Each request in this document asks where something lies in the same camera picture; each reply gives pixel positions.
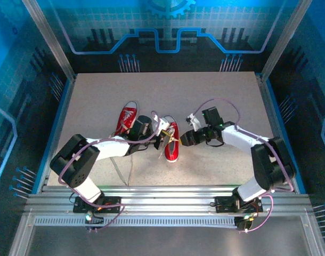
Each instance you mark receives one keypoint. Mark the grey metal front panel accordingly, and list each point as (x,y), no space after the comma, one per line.
(165,240)

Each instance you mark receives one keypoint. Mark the black controller module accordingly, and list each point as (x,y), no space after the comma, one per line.
(242,224)
(97,220)

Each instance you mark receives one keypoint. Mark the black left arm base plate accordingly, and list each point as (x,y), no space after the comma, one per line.
(112,204)

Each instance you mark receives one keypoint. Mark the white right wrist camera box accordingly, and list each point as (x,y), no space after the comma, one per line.
(195,122)

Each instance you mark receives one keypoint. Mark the aluminium table side rail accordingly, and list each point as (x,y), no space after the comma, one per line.
(269,106)
(64,106)

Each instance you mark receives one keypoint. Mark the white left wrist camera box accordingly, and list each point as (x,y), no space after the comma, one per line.
(162,124)

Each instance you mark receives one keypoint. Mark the aluminium frame post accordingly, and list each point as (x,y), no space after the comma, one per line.
(49,42)
(285,37)

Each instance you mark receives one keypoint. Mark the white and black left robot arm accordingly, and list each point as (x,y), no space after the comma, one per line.
(74,160)

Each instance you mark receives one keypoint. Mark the red canvas sneaker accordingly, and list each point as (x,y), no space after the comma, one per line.
(171,154)
(123,120)

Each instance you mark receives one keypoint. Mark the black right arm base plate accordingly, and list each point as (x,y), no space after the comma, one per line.
(223,204)

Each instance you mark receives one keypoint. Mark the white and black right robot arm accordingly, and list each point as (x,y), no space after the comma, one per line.
(271,160)

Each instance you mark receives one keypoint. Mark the aluminium rail frame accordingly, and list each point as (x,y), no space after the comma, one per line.
(165,198)

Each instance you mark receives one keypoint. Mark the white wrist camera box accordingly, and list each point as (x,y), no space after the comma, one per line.
(162,124)
(195,122)

